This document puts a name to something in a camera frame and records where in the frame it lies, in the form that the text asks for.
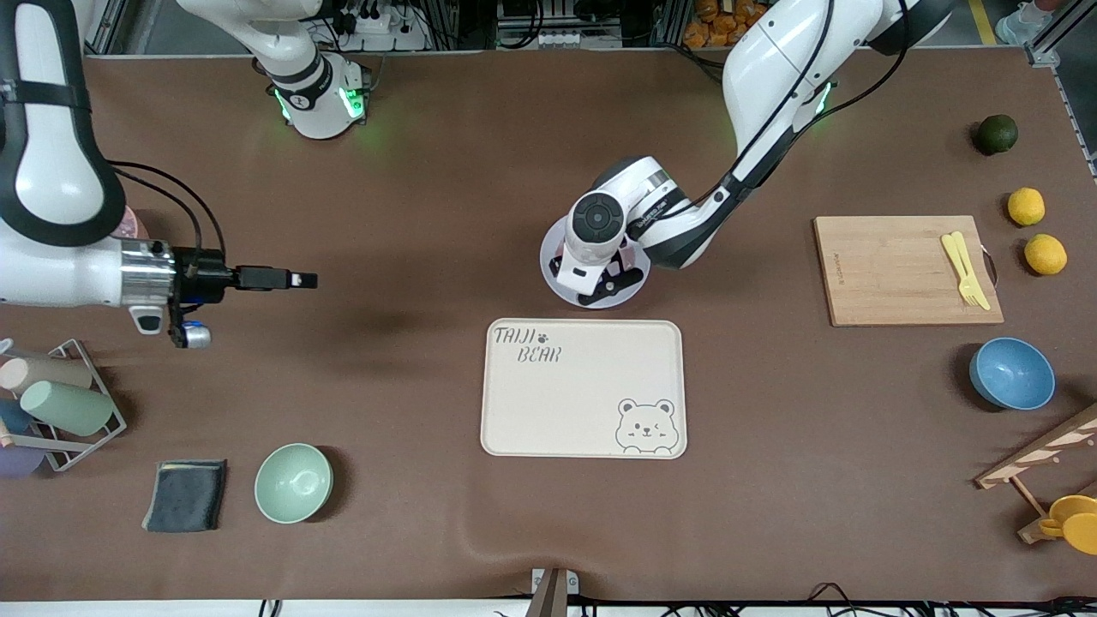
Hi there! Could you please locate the pale lavender round plate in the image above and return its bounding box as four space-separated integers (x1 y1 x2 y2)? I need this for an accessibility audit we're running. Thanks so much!
539 214 652 310

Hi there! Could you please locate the pink bowl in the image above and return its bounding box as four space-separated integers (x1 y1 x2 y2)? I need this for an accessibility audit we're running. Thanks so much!
111 206 151 242

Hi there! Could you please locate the cream bear print tray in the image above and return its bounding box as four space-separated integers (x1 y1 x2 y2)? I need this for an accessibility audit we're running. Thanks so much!
480 319 688 460

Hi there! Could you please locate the beige cup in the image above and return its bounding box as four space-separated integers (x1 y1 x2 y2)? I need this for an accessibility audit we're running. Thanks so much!
0 356 93 397

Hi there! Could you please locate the green cup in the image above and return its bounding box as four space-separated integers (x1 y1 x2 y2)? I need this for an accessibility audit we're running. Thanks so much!
20 380 115 437

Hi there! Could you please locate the mint green bowl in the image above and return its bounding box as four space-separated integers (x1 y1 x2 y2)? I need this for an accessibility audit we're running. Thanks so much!
255 443 333 524

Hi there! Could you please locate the folded grey cloth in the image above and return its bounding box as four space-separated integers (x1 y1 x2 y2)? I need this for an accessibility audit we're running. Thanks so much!
142 459 228 533

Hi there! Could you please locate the purple cup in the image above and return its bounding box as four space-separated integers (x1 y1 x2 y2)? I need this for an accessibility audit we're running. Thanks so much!
0 441 45 479

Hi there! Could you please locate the white power strip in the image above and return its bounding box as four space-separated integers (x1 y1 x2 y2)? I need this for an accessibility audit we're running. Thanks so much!
339 7 429 52

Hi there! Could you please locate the wooden cutting board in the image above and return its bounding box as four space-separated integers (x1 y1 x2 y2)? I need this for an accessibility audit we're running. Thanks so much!
812 215 1005 327

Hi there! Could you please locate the pile of orange buns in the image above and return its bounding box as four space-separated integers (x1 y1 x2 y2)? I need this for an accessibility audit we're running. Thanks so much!
683 0 789 50

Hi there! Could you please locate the yellow plastic fork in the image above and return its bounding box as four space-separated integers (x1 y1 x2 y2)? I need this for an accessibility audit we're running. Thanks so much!
941 233 983 308

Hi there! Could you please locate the blue bowl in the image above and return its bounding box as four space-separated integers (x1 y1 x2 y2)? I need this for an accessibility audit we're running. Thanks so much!
969 337 1057 411

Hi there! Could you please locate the dark green lime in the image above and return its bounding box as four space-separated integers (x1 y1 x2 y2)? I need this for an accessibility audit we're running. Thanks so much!
977 114 1020 156

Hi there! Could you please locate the yellow lemon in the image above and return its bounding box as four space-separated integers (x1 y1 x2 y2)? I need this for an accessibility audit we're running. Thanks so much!
1024 233 1069 276
1007 187 1046 227

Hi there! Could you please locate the wooden drying rack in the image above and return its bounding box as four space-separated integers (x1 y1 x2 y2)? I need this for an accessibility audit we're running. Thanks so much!
975 403 1097 545

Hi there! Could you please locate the light sneaker shoe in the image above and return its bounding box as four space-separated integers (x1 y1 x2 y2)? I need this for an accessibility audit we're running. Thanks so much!
994 0 1064 45

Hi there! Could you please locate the yellow mug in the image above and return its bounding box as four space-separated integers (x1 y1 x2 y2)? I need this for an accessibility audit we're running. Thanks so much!
1039 494 1097 556

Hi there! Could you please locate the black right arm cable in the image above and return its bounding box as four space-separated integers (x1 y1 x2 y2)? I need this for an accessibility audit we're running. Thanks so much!
107 160 228 258
111 169 205 254

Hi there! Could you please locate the white wire cup rack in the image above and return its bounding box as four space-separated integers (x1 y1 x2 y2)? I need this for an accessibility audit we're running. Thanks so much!
0 338 128 473

